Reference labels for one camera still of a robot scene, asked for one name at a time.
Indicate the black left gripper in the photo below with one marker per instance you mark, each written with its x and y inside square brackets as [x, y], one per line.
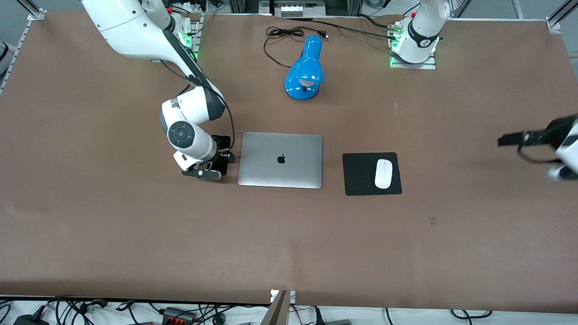
[548, 134]

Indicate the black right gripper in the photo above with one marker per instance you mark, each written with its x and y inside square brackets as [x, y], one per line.
[221, 143]

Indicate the white computer mouse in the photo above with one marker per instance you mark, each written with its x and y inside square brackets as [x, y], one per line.
[383, 174]

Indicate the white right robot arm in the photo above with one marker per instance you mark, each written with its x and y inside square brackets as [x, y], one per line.
[131, 27]

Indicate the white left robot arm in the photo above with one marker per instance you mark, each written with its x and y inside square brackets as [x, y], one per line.
[422, 31]

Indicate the black mouse pad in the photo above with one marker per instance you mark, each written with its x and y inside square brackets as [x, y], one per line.
[359, 174]

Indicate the silver closed laptop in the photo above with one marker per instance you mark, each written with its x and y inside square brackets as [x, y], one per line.
[280, 171]

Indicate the blue desk lamp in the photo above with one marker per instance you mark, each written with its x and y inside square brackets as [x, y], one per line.
[305, 67]

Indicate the white power strip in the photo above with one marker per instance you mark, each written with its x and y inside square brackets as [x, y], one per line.
[298, 9]

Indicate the black block with orange levers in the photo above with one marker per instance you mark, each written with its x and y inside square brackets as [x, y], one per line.
[179, 315]

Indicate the black power adapter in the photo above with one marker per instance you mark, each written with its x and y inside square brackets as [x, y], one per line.
[30, 320]

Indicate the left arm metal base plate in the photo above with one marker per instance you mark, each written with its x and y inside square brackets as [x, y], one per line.
[429, 65]

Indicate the metal corner bracket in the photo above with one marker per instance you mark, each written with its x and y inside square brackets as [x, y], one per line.
[37, 14]
[553, 25]

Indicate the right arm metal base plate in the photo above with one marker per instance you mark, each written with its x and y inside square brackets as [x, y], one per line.
[196, 36]

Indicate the aluminium frame rail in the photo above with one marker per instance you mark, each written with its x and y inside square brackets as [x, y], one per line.
[16, 49]
[564, 11]

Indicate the grey beam with white bracket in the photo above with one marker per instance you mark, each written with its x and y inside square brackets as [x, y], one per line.
[280, 311]

